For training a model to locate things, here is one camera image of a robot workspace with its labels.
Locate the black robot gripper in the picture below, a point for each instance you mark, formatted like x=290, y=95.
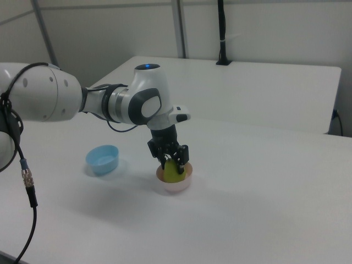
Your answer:
x=165, y=136

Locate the green pear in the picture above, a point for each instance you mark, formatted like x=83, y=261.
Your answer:
x=172, y=171

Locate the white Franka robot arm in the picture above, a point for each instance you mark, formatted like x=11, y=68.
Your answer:
x=49, y=96

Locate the pink plastic bowl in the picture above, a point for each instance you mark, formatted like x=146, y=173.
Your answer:
x=176, y=186

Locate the blue plastic bowl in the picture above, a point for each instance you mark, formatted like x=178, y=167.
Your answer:
x=103, y=162

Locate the grey partition post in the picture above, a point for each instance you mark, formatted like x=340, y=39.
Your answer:
x=180, y=27
x=45, y=30

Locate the black camera stand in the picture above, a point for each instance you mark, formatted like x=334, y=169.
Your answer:
x=222, y=27

